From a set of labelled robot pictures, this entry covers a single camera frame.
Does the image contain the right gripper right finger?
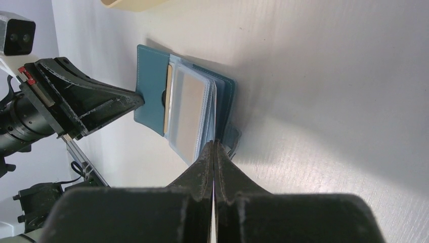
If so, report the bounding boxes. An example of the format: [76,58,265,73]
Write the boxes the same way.
[213,142,385,242]

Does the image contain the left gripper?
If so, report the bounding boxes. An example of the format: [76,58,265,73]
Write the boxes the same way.
[1,57,144,157]

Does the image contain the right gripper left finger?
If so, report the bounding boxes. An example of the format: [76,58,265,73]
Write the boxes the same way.
[40,142,214,242]

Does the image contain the blue leather card holder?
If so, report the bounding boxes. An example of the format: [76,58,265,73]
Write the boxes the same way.
[134,45,241,165]

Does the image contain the gold credit card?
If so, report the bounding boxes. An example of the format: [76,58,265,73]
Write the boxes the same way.
[175,73,205,162]

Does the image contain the gold card in pocket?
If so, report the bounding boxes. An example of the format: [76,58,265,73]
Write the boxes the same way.
[163,64,173,134]

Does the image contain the beige oval tray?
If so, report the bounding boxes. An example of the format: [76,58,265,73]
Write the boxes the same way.
[101,0,166,12]

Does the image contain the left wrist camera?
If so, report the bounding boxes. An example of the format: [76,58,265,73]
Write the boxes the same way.
[1,11,36,56]

